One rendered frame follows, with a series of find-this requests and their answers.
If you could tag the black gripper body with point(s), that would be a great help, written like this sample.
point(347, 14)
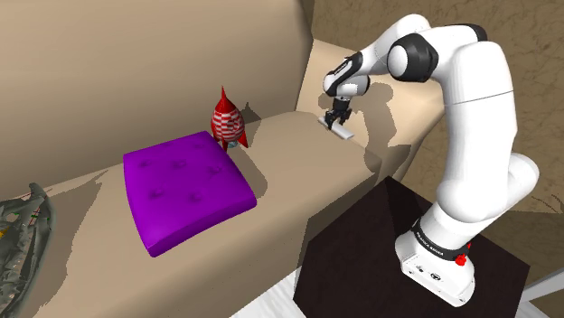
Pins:
point(340, 105)

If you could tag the white flat remote control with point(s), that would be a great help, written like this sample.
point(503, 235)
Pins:
point(341, 130)

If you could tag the dark robot stand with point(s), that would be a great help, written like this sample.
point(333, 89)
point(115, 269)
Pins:
point(352, 264)

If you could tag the purple tufted cushion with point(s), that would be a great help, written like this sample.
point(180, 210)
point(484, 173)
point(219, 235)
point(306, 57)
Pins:
point(185, 189)

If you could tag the red white striped toy rocket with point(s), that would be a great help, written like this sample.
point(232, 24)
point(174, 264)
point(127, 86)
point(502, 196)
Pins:
point(227, 123)

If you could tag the beige sofa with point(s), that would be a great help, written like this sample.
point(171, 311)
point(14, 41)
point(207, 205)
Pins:
point(132, 79)

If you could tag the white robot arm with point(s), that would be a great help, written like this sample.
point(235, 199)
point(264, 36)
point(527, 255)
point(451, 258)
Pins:
point(476, 132)

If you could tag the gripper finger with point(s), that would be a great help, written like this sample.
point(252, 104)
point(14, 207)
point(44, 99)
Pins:
point(344, 119)
point(329, 119)

